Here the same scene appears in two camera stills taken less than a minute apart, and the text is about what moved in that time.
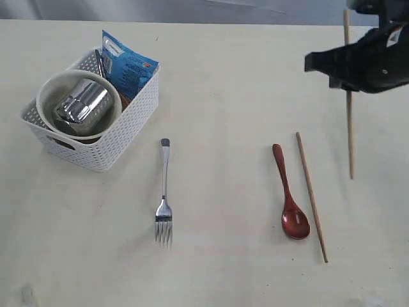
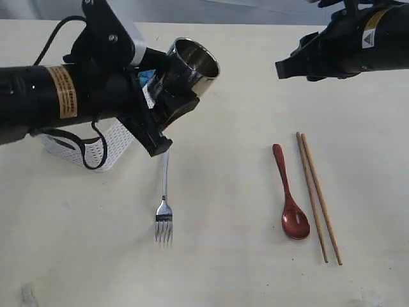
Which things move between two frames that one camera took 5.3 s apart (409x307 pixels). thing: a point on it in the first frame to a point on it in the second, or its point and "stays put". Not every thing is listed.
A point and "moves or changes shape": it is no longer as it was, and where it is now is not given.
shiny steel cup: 87,108 moves or changes shape
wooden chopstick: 312,196 stays put
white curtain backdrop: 307,12 stays put
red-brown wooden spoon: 295,222 stays put
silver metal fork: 163,215 stays put
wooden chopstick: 349,93 to 305,142
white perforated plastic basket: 103,153 stays put
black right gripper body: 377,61 to 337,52
